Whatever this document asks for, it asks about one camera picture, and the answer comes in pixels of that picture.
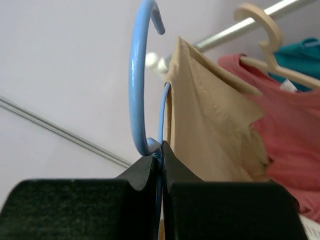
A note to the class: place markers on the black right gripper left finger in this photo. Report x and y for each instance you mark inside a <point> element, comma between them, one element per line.
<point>121,208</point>

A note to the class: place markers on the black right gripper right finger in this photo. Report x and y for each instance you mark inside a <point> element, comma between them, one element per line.
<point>199,210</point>

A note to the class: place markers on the light blue wire hanger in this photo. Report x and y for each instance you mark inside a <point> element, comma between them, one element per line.
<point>147,12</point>

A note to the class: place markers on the beige t shirt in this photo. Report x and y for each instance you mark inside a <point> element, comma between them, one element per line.
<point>209,120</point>

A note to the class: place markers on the pink t shirt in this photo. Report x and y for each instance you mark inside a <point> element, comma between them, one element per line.
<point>290,130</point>

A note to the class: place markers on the beige plastic hanger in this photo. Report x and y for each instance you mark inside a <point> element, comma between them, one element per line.
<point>275,40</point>

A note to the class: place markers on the teal t shirt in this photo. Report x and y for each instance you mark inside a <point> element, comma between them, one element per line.
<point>302,57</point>

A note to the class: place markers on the white clothes rack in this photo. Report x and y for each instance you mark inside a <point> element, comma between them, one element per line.
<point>160,64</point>

